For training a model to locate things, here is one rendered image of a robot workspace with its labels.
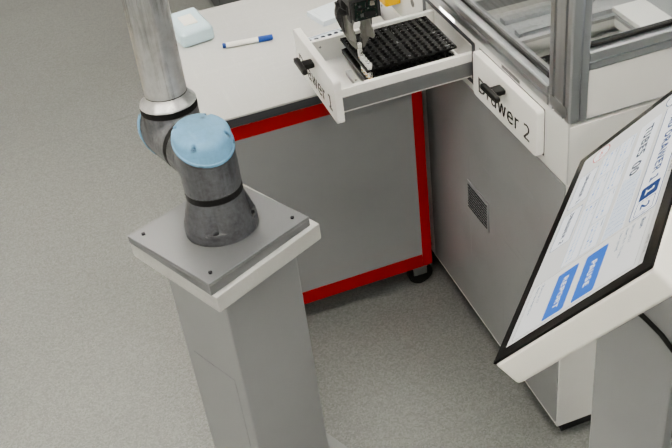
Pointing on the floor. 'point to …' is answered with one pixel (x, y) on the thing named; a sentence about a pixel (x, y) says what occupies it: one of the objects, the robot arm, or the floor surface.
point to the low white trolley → (317, 144)
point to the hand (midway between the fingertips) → (358, 41)
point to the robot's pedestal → (254, 352)
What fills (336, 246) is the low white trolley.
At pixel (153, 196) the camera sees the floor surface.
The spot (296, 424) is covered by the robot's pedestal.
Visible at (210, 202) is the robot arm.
